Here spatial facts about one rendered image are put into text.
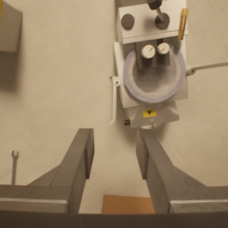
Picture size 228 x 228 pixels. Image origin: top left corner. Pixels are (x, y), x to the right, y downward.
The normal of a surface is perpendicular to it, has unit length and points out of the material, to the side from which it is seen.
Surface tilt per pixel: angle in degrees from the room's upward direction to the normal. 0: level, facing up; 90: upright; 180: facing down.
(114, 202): 90
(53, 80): 0
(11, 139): 0
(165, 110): 0
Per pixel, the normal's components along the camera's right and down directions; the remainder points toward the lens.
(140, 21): 0.01, 0.28
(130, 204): 0.10, -0.96
